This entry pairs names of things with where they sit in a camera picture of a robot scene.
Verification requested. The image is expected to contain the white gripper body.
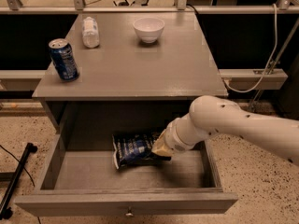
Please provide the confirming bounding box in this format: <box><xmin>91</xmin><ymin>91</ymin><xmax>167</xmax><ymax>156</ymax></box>
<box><xmin>164</xmin><ymin>119</ymin><xmax>194</xmax><ymax>153</ymax></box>

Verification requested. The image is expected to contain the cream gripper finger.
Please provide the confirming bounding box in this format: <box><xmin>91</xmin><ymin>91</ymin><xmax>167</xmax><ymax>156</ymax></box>
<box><xmin>151</xmin><ymin>132</ymin><xmax>173</xmax><ymax>157</ymax></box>

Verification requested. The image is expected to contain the blue chip bag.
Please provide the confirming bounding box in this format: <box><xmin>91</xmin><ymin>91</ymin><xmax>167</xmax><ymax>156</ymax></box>
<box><xmin>112</xmin><ymin>131</ymin><xmax>171</xmax><ymax>169</ymax></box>

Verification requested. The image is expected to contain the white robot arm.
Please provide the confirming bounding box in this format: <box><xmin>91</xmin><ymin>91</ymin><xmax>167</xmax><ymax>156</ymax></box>
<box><xmin>152</xmin><ymin>95</ymin><xmax>299</xmax><ymax>166</ymax></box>

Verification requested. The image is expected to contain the metal drawer knob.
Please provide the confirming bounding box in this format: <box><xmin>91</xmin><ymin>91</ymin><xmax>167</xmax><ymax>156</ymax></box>
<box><xmin>125</xmin><ymin>206</ymin><xmax>134</xmax><ymax>217</ymax></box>

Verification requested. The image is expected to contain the open grey top drawer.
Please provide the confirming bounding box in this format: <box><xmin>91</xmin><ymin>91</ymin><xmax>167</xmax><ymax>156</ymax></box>
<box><xmin>15</xmin><ymin>120</ymin><xmax>237</xmax><ymax>217</ymax></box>

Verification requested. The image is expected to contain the grey wooden cabinet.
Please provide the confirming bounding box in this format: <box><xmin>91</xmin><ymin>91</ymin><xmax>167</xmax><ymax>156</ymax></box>
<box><xmin>34</xmin><ymin>12</ymin><xmax>227</xmax><ymax>136</ymax></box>

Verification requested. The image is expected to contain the white ceramic bowl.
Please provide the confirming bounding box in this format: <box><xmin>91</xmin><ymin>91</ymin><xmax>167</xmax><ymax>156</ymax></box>
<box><xmin>133</xmin><ymin>17</ymin><xmax>164</xmax><ymax>44</ymax></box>

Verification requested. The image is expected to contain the blue soda can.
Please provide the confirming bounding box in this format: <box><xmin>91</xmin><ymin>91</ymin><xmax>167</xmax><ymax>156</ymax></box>
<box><xmin>49</xmin><ymin>38</ymin><xmax>79</xmax><ymax>81</ymax></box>

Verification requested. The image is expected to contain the black tripod leg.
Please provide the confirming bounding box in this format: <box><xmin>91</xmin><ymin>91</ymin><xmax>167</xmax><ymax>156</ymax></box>
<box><xmin>0</xmin><ymin>143</ymin><xmax>37</xmax><ymax>220</ymax></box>

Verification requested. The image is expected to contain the white cable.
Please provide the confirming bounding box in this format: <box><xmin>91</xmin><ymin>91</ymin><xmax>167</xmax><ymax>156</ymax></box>
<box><xmin>223</xmin><ymin>3</ymin><xmax>278</xmax><ymax>94</ymax></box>

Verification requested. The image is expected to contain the metal rail fence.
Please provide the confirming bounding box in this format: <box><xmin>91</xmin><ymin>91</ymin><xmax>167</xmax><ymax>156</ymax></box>
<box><xmin>0</xmin><ymin>0</ymin><xmax>299</xmax><ymax>15</ymax></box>

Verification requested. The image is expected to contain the thin black floor cable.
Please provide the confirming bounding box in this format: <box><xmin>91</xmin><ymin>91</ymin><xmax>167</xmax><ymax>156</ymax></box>
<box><xmin>0</xmin><ymin>144</ymin><xmax>42</xmax><ymax>224</ymax></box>

